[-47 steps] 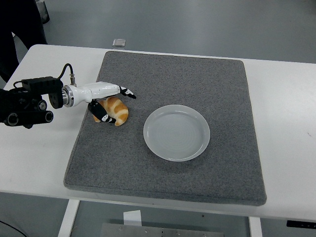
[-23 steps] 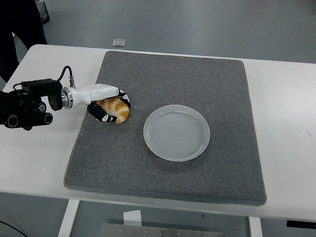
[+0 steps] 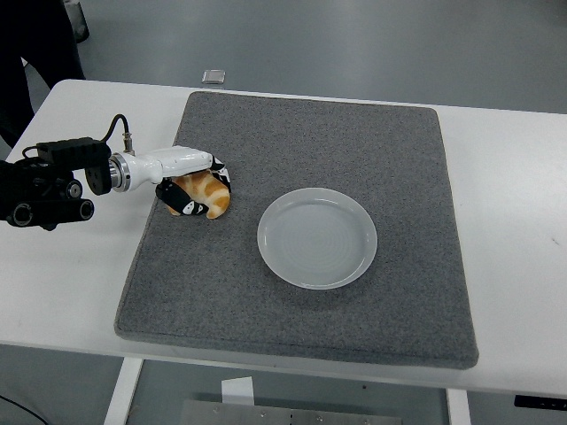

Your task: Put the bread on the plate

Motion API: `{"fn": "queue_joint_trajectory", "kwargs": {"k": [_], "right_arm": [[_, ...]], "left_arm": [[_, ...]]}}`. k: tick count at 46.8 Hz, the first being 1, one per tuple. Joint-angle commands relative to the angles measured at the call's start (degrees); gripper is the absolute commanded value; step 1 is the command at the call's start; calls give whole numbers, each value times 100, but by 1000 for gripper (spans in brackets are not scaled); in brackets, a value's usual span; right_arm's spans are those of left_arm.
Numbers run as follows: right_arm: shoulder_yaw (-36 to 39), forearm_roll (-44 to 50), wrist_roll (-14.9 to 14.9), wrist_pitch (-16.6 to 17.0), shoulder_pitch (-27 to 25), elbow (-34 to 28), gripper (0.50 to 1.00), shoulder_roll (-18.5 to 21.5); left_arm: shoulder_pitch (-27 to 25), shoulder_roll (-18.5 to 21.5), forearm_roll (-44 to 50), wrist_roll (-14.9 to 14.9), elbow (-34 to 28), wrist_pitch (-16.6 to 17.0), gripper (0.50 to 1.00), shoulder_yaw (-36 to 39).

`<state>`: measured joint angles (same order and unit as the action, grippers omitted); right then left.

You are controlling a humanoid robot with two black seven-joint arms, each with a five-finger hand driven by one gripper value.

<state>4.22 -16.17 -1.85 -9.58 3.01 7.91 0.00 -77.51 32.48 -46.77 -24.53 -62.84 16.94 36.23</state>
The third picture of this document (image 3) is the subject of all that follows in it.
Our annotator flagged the thin black floor cable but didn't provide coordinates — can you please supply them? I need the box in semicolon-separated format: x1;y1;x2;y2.
0;391;45;425

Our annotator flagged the white table leg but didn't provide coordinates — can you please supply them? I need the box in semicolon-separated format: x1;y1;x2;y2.
102;357;145;425
446;389;471;425

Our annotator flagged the black table control panel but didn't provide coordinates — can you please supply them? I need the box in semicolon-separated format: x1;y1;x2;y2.
514;395;567;409

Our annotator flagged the person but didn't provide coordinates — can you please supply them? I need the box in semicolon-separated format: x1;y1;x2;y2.
0;0;86;150

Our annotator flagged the golden croissant bread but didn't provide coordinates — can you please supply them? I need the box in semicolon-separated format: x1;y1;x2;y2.
170;171;232;221

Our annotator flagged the light grey round plate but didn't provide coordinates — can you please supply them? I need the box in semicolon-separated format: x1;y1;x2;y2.
256;187;378;291

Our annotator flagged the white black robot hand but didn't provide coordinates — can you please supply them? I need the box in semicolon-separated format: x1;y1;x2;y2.
128;144;231;219

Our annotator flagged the grey felt table mat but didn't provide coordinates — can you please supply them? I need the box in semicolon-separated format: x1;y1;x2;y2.
113;90;481;371

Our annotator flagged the grey mesh waste bin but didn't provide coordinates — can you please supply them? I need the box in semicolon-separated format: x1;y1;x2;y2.
61;0;90;44

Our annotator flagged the grey metal plate with screws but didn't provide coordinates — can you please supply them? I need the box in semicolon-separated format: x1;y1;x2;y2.
180;399;402;425

